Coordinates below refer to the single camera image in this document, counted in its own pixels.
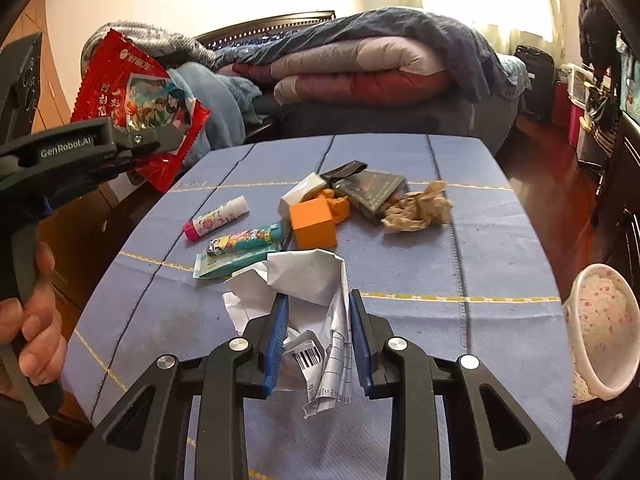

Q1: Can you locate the brown tissue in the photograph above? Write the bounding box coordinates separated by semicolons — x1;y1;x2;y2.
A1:
381;180;454;234

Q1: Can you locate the light blue towel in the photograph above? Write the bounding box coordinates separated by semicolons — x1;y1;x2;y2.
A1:
167;62;264;155

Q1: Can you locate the person's left hand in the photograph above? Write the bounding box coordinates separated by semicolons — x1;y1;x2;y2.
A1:
0;241;69;397

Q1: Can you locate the hanging dark clothing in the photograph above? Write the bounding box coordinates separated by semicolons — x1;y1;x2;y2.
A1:
579;0;622;73

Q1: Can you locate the grey fuzzy blanket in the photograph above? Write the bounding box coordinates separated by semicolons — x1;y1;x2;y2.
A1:
81;22;219;72

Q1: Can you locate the teal printed tube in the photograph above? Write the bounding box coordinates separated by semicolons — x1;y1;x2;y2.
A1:
207;223;284;259

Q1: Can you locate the white storage box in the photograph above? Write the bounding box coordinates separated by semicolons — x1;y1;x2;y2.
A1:
559;62;602;102

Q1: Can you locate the dark wooden furniture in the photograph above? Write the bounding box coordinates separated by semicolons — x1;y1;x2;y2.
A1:
590;110;640;286

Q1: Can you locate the pink speckled basin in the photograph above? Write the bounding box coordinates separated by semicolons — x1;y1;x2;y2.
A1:
562;263;640;404

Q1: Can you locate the dark bed base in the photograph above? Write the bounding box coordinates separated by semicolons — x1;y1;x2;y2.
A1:
250;94;522;157

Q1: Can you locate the dark blue blanket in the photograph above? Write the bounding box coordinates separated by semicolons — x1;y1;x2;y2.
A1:
214;7;532;104

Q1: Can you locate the white pink glue stick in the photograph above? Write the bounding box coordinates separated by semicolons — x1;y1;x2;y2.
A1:
183;196;249;244

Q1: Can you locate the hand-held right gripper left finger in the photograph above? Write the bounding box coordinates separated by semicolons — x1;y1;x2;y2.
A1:
65;292;291;480

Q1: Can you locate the folded pink red quilt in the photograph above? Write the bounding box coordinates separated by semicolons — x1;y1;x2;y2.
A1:
220;35;452;107

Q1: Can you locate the white paper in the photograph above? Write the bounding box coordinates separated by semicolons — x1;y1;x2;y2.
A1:
222;248;354;419

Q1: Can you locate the small orange toy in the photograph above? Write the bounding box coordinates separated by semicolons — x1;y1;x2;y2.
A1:
320;188;351;225

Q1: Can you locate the dark wooden headboard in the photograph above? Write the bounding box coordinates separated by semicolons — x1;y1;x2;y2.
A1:
192;9;336;47

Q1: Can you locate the white eraser box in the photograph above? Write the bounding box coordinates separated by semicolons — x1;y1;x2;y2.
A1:
278;171;329;221

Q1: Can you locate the black suitcase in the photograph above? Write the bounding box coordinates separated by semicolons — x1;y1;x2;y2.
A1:
512;45;557;122

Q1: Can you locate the red snack packet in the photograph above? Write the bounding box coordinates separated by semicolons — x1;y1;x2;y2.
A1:
70;29;212;192

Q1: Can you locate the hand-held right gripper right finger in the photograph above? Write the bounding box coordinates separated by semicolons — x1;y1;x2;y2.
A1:
348;289;576;480

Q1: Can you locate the dark foil packet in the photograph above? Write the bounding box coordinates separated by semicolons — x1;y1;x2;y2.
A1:
320;160;409;225

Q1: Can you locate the white curtain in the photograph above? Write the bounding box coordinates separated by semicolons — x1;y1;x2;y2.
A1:
414;0;567;57

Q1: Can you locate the red plastic box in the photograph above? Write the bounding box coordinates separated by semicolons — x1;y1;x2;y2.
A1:
566;94;585;148

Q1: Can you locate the orange block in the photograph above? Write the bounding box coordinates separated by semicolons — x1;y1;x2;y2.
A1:
289;196;339;250

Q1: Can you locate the blue checked tablecloth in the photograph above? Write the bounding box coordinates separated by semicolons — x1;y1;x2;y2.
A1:
60;133;574;480

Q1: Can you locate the teal wet wipe packet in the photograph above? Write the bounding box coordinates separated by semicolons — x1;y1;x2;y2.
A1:
192;249;282;281

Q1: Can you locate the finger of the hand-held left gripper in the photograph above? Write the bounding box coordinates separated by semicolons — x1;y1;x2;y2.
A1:
114;122;188;173

